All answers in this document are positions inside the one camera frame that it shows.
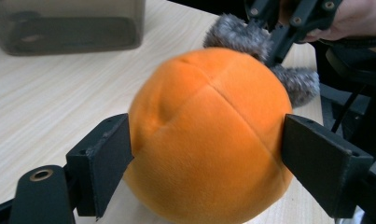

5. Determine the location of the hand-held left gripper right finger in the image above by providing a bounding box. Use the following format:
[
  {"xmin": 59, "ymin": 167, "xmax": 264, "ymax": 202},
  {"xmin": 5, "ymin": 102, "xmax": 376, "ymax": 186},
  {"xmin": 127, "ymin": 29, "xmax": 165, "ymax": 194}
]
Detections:
[{"xmin": 280, "ymin": 113, "xmax": 375, "ymax": 219}]

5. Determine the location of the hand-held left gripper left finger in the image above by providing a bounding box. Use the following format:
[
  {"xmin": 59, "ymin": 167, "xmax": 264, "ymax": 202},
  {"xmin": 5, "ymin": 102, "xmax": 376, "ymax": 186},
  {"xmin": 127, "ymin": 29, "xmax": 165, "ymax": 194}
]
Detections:
[{"xmin": 65, "ymin": 113, "xmax": 134, "ymax": 219}]

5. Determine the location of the grey fuzzy cloth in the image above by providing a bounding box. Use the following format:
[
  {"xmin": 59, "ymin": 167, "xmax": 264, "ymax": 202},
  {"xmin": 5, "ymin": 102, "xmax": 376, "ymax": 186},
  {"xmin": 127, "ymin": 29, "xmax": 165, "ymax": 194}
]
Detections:
[{"xmin": 202, "ymin": 13, "xmax": 321, "ymax": 108}]

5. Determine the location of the orange plush toy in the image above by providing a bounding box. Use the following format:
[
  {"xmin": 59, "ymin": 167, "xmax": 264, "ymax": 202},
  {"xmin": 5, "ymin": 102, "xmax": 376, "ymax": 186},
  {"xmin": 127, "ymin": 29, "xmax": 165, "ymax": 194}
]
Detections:
[{"xmin": 123, "ymin": 47, "xmax": 294, "ymax": 224}]

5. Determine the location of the brown translucent storage box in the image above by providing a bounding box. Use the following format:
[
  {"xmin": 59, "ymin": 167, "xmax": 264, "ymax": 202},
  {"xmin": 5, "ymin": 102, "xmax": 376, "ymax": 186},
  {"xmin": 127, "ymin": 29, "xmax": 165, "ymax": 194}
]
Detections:
[{"xmin": 0, "ymin": 0, "xmax": 146, "ymax": 57}]

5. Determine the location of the black stool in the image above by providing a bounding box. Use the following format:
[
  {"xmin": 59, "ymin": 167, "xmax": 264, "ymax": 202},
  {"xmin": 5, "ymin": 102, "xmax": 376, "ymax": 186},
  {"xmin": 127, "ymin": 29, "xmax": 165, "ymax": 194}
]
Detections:
[{"xmin": 325, "ymin": 46, "xmax": 376, "ymax": 90}]

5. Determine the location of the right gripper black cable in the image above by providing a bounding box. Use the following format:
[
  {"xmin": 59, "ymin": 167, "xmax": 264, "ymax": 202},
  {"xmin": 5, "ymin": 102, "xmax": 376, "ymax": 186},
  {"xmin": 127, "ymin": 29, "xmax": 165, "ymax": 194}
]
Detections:
[{"xmin": 317, "ymin": 35, "xmax": 376, "ymax": 50}]

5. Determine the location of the thin black cable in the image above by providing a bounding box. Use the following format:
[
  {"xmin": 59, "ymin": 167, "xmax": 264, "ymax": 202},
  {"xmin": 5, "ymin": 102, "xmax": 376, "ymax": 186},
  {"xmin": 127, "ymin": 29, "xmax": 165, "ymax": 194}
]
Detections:
[{"xmin": 329, "ymin": 83, "xmax": 368, "ymax": 134}]

